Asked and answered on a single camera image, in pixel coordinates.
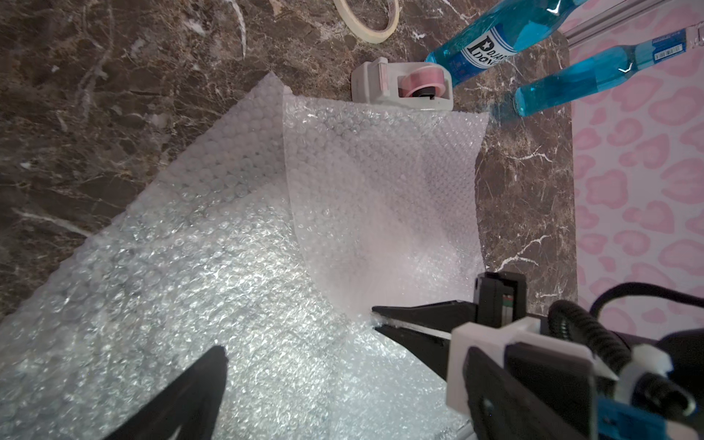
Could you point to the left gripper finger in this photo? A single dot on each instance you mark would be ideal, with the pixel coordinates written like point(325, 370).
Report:
point(187, 408)

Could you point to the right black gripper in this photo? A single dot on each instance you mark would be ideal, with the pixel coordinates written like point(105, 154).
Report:
point(512, 380)

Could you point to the bubble wrap sheet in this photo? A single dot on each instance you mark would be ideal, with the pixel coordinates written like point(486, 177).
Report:
point(207, 256)
point(384, 201)

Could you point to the blue bottle with label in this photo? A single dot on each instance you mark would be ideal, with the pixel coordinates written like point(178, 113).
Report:
point(504, 31)

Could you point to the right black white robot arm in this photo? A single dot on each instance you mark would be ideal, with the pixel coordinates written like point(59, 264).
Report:
point(646, 389)

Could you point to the white tape dispenser pink roll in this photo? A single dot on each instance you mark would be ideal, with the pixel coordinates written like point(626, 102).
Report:
point(410, 85)

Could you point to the blue glass bottle right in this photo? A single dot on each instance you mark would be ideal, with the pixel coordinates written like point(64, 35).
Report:
point(603, 71)

